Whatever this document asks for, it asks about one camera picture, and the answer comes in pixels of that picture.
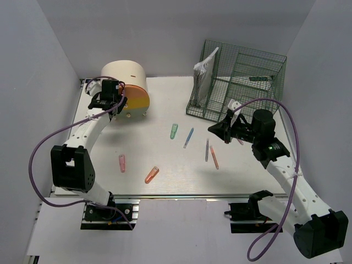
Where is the green wire mesh organizer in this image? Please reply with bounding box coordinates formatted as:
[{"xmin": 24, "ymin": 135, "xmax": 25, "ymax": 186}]
[{"xmin": 186, "ymin": 40, "xmax": 287, "ymax": 123}]

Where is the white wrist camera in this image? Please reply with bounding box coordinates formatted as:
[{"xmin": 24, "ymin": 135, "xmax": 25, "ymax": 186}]
[
  {"xmin": 85, "ymin": 81, "xmax": 102, "ymax": 97},
  {"xmin": 227, "ymin": 99, "xmax": 241, "ymax": 127}
]

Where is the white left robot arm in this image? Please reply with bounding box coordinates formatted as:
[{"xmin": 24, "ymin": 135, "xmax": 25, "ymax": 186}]
[{"xmin": 51, "ymin": 79, "xmax": 128, "ymax": 219}]

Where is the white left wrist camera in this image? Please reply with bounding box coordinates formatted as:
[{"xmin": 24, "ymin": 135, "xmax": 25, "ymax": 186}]
[{"xmin": 85, "ymin": 81, "xmax": 102, "ymax": 97}]

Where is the green transparent correction tape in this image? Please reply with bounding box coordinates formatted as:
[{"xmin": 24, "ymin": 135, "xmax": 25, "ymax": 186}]
[{"xmin": 170, "ymin": 123, "xmax": 178, "ymax": 140}]

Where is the orange transparent correction tape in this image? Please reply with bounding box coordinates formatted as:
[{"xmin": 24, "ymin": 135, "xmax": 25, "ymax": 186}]
[{"xmin": 145, "ymin": 166, "xmax": 160, "ymax": 184}]

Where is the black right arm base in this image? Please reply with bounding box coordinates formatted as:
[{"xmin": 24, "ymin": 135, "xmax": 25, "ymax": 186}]
[{"xmin": 224, "ymin": 203, "xmax": 276, "ymax": 234}]

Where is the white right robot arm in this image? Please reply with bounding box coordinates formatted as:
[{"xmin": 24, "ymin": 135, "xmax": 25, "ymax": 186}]
[{"xmin": 208, "ymin": 109, "xmax": 349, "ymax": 259}]

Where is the pink transparent correction tape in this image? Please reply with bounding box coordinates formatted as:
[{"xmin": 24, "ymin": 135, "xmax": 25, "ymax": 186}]
[{"xmin": 119, "ymin": 155, "xmax": 126, "ymax": 173}]

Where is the blue highlighter pen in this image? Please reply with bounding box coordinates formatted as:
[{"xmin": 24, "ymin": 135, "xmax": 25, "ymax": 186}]
[{"xmin": 183, "ymin": 128, "xmax": 194, "ymax": 149}]

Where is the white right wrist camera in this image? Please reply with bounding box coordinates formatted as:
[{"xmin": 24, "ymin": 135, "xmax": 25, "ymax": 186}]
[{"xmin": 227, "ymin": 99, "xmax": 241, "ymax": 127}]

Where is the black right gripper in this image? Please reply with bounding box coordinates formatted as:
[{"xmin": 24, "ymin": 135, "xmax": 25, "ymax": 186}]
[{"xmin": 208, "ymin": 114, "xmax": 260, "ymax": 144}]

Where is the orange highlighter pen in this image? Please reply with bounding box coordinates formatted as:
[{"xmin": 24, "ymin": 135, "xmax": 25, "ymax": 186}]
[{"xmin": 210, "ymin": 146, "xmax": 219, "ymax": 170}]

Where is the grey white manual booklet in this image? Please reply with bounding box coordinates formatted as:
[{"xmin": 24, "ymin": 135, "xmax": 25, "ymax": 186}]
[{"xmin": 193, "ymin": 47, "xmax": 219, "ymax": 107}]

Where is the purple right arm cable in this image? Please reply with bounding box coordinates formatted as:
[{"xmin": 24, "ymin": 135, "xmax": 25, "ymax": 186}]
[{"xmin": 233, "ymin": 98, "xmax": 301, "ymax": 262}]

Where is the cream round drawer box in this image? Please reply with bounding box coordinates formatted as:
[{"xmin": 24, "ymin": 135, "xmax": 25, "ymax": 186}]
[{"xmin": 101, "ymin": 60, "xmax": 150, "ymax": 118}]

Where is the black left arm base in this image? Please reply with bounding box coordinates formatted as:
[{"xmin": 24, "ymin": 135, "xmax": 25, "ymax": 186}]
[{"xmin": 80, "ymin": 203, "xmax": 139, "ymax": 231}]

